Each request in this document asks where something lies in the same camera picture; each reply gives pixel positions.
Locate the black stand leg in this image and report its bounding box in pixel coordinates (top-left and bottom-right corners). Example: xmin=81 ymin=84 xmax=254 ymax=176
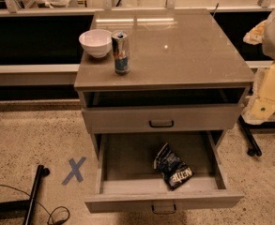
xmin=0 ymin=165 xmax=50 ymax=225
xmin=238 ymin=116 xmax=275 ymax=157

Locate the white bowl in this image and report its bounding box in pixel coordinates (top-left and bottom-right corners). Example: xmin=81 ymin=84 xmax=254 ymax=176
xmin=79 ymin=29 xmax=112 ymax=58

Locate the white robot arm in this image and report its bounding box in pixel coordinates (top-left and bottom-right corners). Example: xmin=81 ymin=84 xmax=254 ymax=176
xmin=242 ymin=8 xmax=275 ymax=125

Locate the closed grey drawer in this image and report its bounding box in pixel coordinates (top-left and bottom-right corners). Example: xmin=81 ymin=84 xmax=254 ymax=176
xmin=82 ymin=104 xmax=242 ymax=134

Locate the black floor cable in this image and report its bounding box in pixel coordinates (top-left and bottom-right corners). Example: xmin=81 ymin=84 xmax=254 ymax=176
xmin=0 ymin=170 xmax=71 ymax=225

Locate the black stand leg right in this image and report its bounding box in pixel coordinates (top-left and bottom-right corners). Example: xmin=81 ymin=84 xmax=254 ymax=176
xmin=238 ymin=116 xmax=275 ymax=157

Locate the open grey drawer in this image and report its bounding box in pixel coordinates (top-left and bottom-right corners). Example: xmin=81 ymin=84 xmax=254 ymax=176
xmin=85 ymin=131 xmax=243 ymax=215

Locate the grey drawer cabinet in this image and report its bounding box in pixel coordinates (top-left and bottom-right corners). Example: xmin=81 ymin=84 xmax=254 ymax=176
xmin=75 ymin=9 xmax=253 ymax=148

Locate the silver blue drink can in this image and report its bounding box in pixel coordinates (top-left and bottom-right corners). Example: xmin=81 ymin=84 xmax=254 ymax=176
xmin=112 ymin=30 xmax=130 ymax=75

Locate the blue tape cross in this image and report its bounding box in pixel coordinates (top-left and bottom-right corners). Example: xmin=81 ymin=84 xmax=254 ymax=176
xmin=62 ymin=157 xmax=86 ymax=186

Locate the black stand leg left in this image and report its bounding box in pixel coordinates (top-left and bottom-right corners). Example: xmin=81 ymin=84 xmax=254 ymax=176
xmin=0 ymin=165 xmax=50 ymax=225

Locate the blue chip bag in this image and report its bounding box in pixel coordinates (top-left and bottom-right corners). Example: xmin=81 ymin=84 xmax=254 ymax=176
xmin=153 ymin=142 xmax=194 ymax=190

